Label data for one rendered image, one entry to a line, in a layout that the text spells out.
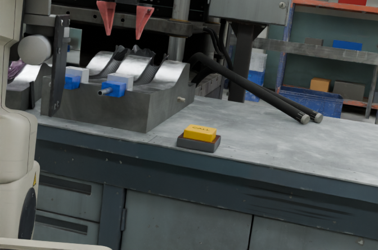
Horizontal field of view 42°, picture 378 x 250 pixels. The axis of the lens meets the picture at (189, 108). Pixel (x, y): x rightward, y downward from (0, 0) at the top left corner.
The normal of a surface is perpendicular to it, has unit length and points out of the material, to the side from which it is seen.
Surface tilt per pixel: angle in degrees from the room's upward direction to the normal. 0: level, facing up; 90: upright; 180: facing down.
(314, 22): 90
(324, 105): 92
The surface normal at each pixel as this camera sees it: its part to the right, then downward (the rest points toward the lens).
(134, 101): -0.22, 0.15
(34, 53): 0.07, 0.19
